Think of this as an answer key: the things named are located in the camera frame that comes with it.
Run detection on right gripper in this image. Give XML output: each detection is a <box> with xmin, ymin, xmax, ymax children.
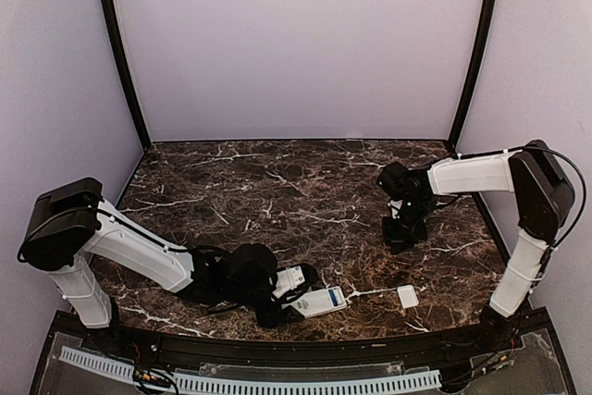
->
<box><xmin>381</xmin><ymin>198</ymin><xmax>432</xmax><ymax>253</ymax></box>

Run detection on white battery cover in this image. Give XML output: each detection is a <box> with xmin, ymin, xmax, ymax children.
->
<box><xmin>397</xmin><ymin>285</ymin><xmax>419</xmax><ymax>309</ymax></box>

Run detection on white remote control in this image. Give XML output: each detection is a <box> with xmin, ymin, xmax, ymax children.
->
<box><xmin>288</xmin><ymin>286</ymin><xmax>339</xmax><ymax>319</ymax></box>

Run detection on blue battery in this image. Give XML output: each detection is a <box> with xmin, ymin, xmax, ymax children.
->
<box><xmin>328</xmin><ymin>287</ymin><xmax>347</xmax><ymax>310</ymax></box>

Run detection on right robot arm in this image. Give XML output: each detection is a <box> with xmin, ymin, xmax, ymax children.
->
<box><xmin>376</xmin><ymin>140</ymin><xmax>588</xmax><ymax>352</ymax></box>

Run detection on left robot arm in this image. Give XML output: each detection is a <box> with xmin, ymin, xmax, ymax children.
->
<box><xmin>17</xmin><ymin>178</ymin><xmax>304</xmax><ymax>354</ymax></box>

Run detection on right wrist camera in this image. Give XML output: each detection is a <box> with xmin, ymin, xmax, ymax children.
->
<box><xmin>388</xmin><ymin>200</ymin><xmax>403</xmax><ymax>219</ymax></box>

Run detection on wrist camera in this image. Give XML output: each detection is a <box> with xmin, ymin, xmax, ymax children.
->
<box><xmin>272</xmin><ymin>264</ymin><xmax>318</xmax><ymax>302</ymax></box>
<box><xmin>388</xmin><ymin>200</ymin><xmax>403</xmax><ymax>219</ymax></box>

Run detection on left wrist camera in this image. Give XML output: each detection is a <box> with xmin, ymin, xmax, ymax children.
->
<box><xmin>272</xmin><ymin>264</ymin><xmax>318</xmax><ymax>302</ymax></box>

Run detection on black front table rail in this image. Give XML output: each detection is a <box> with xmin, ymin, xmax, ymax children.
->
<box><xmin>82</xmin><ymin>320</ymin><xmax>524</xmax><ymax>371</ymax></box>

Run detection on white slotted cable duct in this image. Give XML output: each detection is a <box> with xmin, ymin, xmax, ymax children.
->
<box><xmin>58</xmin><ymin>346</ymin><xmax>441</xmax><ymax>395</ymax></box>

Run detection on right black frame post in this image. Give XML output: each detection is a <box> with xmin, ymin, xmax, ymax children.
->
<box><xmin>448</xmin><ymin>0</ymin><xmax>496</xmax><ymax>149</ymax></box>

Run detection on black frame post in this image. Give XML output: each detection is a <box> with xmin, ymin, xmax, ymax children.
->
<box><xmin>448</xmin><ymin>0</ymin><xmax>496</xmax><ymax>149</ymax></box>
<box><xmin>100</xmin><ymin>0</ymin><xmax>152</xmax><ymax>151</ymax></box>

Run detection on left black frame post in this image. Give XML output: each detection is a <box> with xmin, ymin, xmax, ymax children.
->
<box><xmin>100</xmin><ymin>0</ymin><xmax>152</xmax><ymax>151</ymax></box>

